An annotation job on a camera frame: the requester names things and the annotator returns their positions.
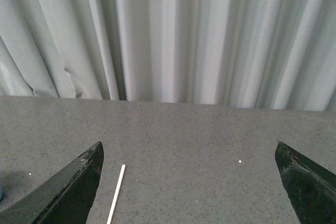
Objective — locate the white wooden chopstick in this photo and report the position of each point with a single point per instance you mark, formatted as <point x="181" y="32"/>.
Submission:
<point x="116" y="194"/>

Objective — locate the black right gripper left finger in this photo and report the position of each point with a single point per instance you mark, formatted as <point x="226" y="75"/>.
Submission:
<point x="66" y="197"/>

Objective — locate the grey pleated curtain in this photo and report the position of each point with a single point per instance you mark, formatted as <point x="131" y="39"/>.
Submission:
<point x="270" y="54"/>

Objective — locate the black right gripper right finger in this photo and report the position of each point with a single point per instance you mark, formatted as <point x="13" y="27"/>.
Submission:
<point x="309" y="186"/>

